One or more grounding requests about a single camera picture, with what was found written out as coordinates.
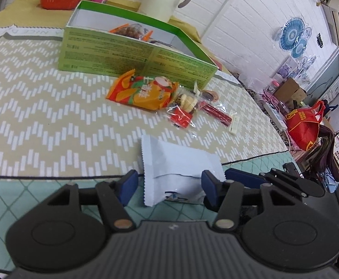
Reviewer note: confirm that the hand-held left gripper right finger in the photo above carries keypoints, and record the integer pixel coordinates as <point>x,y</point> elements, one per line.
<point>208,186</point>

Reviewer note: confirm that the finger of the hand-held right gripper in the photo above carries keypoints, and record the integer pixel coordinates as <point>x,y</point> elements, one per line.
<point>297,183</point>
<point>245,175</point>

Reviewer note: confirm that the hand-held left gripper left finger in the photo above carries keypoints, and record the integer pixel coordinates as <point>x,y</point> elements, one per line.
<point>129,185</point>

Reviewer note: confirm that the pale blue snack packet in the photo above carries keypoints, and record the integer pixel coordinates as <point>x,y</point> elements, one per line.
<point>175,162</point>

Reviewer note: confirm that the red sausage sticks packet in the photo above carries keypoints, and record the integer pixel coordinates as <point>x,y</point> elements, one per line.
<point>216,113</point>

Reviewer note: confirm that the green cardboard box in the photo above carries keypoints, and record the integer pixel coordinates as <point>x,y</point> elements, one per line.
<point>105,52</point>

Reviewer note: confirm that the orange-edged clear cake packet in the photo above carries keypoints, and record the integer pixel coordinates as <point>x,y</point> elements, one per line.
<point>130,32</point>

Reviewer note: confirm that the dark purple cloth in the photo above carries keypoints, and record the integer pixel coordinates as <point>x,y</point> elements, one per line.
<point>322,154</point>

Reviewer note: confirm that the small white packet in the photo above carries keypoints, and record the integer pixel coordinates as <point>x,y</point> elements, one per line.
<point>234,125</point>

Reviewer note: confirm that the red shopping bag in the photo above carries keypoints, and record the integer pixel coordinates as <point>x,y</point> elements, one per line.
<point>301,125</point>

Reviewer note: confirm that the white power strip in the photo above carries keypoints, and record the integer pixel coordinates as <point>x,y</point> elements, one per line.
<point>275,116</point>

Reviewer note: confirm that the red label clear cookie packet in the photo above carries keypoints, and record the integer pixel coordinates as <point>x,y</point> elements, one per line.
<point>181,116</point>

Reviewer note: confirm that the small brown snack packet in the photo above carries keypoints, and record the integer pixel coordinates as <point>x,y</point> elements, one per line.
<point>210,96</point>

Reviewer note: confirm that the orange printed snack packet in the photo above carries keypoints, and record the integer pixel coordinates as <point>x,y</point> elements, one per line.
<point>140,93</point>

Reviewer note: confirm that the pink lid jar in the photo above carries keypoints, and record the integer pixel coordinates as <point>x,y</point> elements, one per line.
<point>274,86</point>

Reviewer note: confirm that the brown cardboard box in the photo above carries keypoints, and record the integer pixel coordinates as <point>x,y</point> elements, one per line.
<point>290,88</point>

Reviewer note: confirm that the zigzag patterned mat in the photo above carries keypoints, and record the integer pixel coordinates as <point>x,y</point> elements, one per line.
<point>41,116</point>

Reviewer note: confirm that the small blue round fan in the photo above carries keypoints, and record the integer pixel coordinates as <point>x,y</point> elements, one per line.
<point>300,48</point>

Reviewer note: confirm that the large blue round fan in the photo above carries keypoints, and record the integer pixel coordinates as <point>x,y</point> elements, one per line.
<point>290,35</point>

